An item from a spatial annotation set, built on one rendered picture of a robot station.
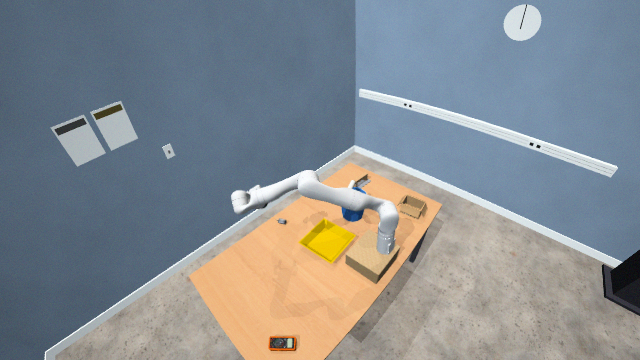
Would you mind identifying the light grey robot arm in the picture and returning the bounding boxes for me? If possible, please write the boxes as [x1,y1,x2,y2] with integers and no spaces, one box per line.
[231,170,399,255]

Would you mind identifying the orange digital multimeter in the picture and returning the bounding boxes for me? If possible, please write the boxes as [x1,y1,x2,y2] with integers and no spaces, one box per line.
[268,336,297,351]

